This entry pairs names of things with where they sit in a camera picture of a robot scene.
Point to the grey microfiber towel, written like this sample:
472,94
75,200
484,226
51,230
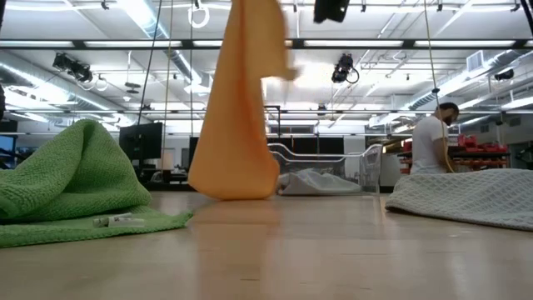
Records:
466,196

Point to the blue lit screen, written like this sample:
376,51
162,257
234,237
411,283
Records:
6,143

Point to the green microfiber towel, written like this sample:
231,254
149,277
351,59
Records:
75,179

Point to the red storage bins shelf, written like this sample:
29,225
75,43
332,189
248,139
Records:
483,148

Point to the black monitor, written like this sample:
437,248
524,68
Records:
141,139

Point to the black ceiling dome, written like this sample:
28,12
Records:
504,75

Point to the person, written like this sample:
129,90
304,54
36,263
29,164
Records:
429,141

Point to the black overhead beam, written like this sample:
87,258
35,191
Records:
408,43

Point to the black ceiling-mounted device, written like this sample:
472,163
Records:
342,68
73,66

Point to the black partition panels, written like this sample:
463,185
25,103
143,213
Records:
308,143

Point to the blue microfiber towel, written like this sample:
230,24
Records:
316,183

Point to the silver ventilation duct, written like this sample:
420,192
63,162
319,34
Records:
183,62
470,83
37,89

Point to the clear plastic bin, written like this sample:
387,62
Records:
370,166

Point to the orange microfiber towel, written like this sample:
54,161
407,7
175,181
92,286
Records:
233,125

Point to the black metal rack frame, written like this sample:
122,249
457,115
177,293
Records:
278,121

